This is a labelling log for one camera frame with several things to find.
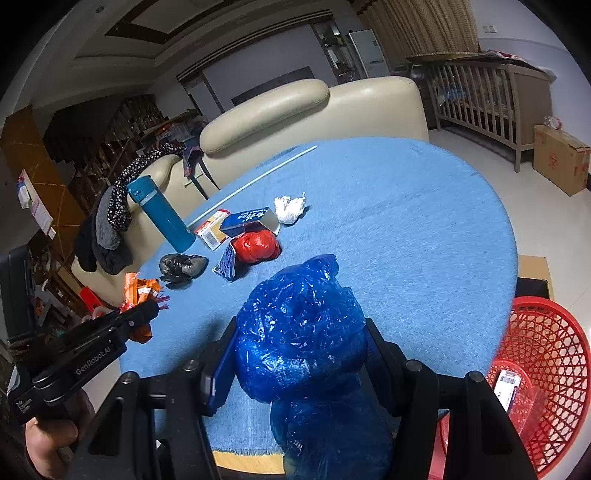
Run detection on red and blue cloth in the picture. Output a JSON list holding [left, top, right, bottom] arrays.
[[181, 138, 206, 179]]

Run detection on white standing appliance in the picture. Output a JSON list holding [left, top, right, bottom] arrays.
[[347, 28, 386, 79]]

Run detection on teal thermos bottle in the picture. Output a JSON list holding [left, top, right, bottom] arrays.
[[127, 175, 197, 254]]

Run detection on glass display cabinet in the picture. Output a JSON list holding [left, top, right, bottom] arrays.
[[311, 21, 358, 77]]

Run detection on long white rod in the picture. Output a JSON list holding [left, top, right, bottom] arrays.
[[186, 145, 318, 229]]

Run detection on person's left hand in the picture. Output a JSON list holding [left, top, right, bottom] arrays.
[[24, 392, 95, 480]]

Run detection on large flat cardboard box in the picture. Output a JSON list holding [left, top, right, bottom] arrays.
[[515, 255, 555, 301]]

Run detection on wooden lattice shelf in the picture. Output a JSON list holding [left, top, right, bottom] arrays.
[[44, 95, 169, 213]]

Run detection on black dotted scarf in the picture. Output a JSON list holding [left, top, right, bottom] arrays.
[[107, 142, 185, 232]]

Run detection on orange and white small box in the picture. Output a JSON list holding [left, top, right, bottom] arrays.
[[194, 209, 232, 251]]

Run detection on wooden baby crib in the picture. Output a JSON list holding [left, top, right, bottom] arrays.
[[422, 60, 552, 172]]

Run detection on cardboard box with red print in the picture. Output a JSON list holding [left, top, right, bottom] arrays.
[[533, 124, 591, 197]]

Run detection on cream leather sofa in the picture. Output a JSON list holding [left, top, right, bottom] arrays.
[[71, 76, 430, 310]]

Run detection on blue plastic bag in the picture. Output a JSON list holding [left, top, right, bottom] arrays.
[[235, 254, 394, 480]]

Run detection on blue table cloth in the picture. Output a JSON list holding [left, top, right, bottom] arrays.
[[119, 138, 518, 455]]

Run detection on beige pleated curtain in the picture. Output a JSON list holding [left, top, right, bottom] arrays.
[[360, 0, 481, 70]]

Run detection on orange snack wrapper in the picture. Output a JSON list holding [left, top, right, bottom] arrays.
[[121, 272, 169, 344]]

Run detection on blue and white small carton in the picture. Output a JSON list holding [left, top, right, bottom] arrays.
[[212, 241, 238, 282]]

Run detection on red plastic stool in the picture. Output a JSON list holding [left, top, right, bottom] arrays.
[[78, 286, 105, 319]]

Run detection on blue toothpaste box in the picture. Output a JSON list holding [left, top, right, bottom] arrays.
[[219, 208, 281, 236]]

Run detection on black flat panel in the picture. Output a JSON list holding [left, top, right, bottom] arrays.
[[0, 247, 38, 342]]

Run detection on white labelled small box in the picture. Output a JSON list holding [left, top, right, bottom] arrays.
[[493, 369, 522, 414]]

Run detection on dark grey garments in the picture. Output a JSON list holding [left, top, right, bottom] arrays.
[[74, 187, 134, 275]]

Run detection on grey plastic bag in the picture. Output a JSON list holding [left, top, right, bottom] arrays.
[[159, 253, 208, 290]]

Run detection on white crumpled tissue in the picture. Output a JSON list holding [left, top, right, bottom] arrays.
[[274, 192, 308, 225]]

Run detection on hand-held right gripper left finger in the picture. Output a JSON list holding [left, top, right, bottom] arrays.
[[65, 318, 241, 480]]

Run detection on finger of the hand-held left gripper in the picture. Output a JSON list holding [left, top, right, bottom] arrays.
[[120, 299, 160, 343]]

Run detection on red plastic mesh basket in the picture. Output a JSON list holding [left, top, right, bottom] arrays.
[[438, 295, 591, 480]]

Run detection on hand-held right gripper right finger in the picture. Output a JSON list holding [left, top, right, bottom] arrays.
[[365, 318, 539, 480]]

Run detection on red plastic bag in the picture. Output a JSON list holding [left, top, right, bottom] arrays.
[[231, 231, 281, 264]]

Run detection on red clothes pile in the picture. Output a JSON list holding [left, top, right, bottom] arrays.
[[480, 48, 555, 75]]

